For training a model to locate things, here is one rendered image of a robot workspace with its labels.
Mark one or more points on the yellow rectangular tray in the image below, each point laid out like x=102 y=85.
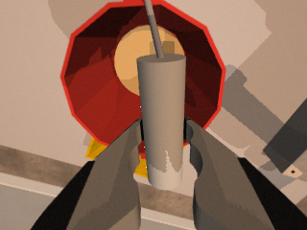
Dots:
x=96 y=148

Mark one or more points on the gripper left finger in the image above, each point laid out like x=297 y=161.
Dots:
x=102 y=195

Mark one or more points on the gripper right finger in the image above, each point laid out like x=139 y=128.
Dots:
x=231 y=194

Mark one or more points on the red pail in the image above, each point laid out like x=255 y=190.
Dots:
x=144 y=59

